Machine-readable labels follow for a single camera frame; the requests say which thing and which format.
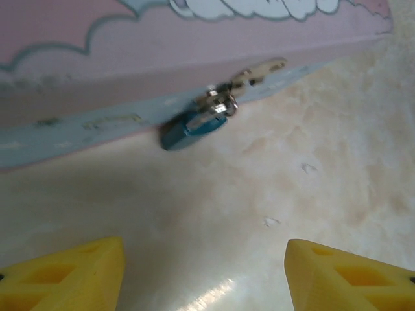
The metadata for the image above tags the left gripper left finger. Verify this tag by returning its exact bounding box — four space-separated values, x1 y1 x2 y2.
0 236 126 311

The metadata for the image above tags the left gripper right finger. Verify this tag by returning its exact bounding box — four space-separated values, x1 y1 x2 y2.
285 238 415 311

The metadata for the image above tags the teal padlock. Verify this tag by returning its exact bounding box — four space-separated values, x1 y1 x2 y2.
160 90 239 152

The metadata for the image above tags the cartoon print tin box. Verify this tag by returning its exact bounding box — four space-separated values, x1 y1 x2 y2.
0 0 395 171

